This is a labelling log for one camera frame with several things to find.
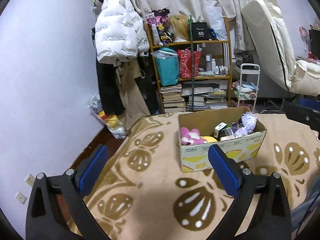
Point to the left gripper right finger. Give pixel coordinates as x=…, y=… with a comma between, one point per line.
x=272, y=216

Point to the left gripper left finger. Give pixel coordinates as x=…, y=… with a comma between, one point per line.
x=44, y=218

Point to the purple plush toy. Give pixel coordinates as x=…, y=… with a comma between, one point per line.
x=245, y=126

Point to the black face tissue pack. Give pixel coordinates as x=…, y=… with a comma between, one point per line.
x=218, y=130

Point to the yellow dog plush toy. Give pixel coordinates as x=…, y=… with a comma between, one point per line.
x=208, y=139

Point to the pink bunny plush toy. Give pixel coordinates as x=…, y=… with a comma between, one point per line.
x=191, y=137

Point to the white rolling cart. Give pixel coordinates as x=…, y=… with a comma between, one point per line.
x=246, y=88

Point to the cream recliner chair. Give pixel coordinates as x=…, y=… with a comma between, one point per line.
x=271, y=39

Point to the cardboard box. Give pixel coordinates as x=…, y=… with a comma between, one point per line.
x=220, y=144

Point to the beige floral carpet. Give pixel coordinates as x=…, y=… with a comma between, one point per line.
x=148, y=190

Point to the wooden shelf unit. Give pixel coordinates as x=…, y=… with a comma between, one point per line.
x=225, y=56

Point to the plastic bag of toys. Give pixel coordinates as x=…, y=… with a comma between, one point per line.
x=111, y=121

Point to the stack of books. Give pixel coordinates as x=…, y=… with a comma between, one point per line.
x=172, y=99

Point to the black box number 40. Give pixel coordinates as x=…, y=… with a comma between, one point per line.
x=200, y=31

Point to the red patterned bag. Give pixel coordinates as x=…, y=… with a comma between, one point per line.
x=184, y=59

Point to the white plastic bag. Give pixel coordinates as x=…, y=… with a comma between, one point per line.
x=216, y=23

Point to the teal bag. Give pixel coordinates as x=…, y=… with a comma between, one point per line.
x=167, y=66

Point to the green pole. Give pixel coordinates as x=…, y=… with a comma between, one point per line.
x=192, y=64

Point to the blonde wig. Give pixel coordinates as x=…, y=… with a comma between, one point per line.
x=179, y=27

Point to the colourful printed bag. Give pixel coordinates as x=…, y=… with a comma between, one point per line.
x=158, y=23

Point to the beige hanging trousers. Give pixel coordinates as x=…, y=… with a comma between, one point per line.
x=131, y=97

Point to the white puffer jacket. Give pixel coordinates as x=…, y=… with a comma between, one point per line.
x=119, y=33

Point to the wall socket lower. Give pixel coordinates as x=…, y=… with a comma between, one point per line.
x=21, y=197

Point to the wall socket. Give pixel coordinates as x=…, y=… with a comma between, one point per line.
x=21, y=197
x=30, y=180

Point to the wall socket upper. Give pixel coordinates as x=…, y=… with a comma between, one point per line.
x=30, y=180

